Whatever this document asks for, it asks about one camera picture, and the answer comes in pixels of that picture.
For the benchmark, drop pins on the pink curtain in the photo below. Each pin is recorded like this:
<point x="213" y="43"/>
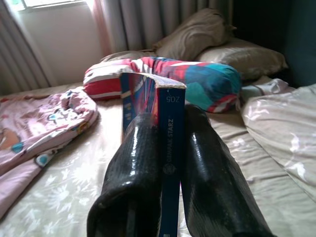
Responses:
<point x="101" y="24"/>

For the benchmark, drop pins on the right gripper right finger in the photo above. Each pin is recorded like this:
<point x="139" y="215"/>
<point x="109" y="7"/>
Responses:
<point x="209" y="185"/>

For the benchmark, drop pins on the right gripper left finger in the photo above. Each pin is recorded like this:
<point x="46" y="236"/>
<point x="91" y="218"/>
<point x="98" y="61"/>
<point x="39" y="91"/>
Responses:
<point x="130" y="177"/>

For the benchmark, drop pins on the grey pleated curtain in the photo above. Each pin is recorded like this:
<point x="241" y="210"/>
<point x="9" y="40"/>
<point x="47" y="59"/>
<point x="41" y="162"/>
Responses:
<point x="19" y="61"/>
<point x="138" y="22"/>

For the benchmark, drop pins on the beige floral bed sheet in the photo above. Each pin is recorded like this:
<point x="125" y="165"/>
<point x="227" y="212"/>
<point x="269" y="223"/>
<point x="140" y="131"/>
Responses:
<point x="74" y="192"/>

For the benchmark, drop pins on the red blue striped bolster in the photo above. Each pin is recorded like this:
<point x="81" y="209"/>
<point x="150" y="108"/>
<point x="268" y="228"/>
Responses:
<point x="209" y="79"/>

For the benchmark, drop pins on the bright window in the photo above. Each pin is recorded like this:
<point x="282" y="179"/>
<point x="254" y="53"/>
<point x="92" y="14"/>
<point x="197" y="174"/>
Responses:
<point x="49" y="3"/>

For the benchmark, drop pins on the folded beige floral duvet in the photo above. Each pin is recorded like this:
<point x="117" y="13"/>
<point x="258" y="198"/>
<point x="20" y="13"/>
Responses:
<point x="284" y="128"/>

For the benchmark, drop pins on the dark blue upholstered furniture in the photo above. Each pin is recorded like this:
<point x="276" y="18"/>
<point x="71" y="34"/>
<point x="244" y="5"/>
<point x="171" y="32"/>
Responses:
<point x="301" y="37"/>

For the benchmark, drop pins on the beige satin pillow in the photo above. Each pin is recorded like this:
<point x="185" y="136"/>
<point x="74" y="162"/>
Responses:
<point x="123" y="55"/>
<point x="247" y="56"/>
<point x="195" y="34"/>

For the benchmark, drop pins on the pink cartoon print blanket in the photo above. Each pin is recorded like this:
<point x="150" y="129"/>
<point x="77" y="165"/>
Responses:
<point x="37" y="128"/>

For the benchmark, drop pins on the white printed cloth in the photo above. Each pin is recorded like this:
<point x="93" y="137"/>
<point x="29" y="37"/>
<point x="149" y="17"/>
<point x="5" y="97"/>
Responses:
<point x="266" y="86"/>

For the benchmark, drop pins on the pink blue comic book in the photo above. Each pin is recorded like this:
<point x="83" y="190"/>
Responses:
<point x="170" y="128"/>

